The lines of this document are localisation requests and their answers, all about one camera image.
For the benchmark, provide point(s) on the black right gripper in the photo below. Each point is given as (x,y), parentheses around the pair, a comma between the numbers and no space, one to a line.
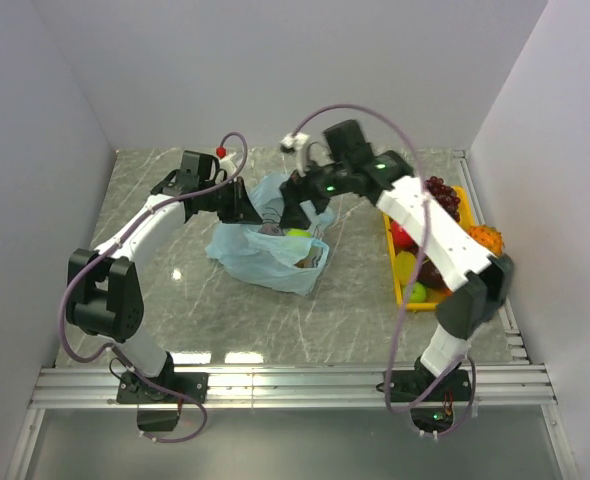
(302,189)

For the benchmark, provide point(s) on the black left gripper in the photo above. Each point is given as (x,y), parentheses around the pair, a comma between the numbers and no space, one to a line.
(241,211)

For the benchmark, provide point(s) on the fake yellow green fruit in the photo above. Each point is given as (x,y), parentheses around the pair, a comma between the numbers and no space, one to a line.
(300,233)

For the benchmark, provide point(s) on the light blue plastic bag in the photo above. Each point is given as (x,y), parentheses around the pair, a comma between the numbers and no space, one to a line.
(263,254)

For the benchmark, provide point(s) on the fake red apple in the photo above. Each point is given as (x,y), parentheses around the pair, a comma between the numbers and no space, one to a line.
(401,239)

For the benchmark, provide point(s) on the fake brown longan bunch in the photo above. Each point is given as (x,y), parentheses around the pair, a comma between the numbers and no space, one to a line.
(308,262)

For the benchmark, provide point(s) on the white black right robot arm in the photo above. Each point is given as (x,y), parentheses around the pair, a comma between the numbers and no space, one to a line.
(478,279)

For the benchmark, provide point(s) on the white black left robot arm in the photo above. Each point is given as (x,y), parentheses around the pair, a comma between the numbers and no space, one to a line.
(103,296)

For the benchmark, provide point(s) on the fake dark red fruit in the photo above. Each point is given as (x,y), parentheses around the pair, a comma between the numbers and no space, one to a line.
(430,277)

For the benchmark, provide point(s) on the fake purple grape bunch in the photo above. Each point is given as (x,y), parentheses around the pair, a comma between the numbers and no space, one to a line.
(445,195)

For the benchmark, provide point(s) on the fake orange pineapple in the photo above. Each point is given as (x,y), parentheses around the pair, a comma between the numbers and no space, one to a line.
(489,237)

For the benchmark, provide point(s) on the black box under left base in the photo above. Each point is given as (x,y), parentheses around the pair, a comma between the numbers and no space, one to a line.
(157,421)

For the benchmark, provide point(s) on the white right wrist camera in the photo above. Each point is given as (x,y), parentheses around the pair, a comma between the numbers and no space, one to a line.
(297,144)

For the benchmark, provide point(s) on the aluminium front rail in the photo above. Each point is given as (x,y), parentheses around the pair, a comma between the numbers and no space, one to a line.
(310,386)

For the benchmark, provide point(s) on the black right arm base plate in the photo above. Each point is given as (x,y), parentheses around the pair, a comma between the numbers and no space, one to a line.
(407,385)

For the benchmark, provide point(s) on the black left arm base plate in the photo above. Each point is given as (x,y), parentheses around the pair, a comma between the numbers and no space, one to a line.
(132,390)

